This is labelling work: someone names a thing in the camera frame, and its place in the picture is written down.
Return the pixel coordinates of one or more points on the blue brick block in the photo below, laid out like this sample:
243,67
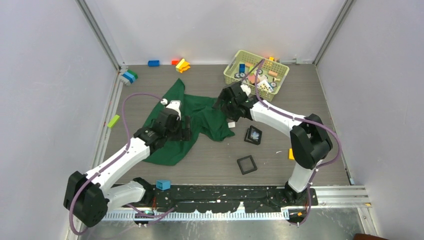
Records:
153,63

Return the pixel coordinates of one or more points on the red small block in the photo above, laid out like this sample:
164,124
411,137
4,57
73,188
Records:
175,61

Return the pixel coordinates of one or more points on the black display box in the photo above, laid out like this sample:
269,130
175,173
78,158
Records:
247,135

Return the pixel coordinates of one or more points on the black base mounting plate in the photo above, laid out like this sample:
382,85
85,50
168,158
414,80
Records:
226,199

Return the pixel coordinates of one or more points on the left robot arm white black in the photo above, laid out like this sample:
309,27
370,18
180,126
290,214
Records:
90,196

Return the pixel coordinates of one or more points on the lime green block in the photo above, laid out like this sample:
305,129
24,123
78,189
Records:
113,121

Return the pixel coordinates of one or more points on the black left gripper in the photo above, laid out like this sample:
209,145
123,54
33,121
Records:
184,134

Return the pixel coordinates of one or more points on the blue green block stack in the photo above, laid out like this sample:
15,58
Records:
129,77

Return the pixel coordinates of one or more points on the pale green plastic basket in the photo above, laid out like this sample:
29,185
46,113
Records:
274,72

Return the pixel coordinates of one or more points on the light blue cube block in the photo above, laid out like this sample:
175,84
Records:
163,184

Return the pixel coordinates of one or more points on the gold brooch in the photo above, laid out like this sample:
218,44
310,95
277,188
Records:
255,136

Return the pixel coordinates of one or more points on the blue block in basket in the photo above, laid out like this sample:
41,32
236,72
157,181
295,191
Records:
242,68

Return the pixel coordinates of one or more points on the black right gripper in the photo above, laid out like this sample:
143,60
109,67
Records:
233,116

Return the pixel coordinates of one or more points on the white perforated block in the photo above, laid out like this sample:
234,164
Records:
265,86

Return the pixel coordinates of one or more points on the black square frame box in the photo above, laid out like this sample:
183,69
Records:
246,164

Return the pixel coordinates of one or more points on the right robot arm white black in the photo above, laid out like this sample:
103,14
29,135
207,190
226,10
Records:
310,142

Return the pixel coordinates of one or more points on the yellow orange block stack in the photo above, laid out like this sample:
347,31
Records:
182,66

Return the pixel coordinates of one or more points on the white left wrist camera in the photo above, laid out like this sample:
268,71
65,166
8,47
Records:
174,105

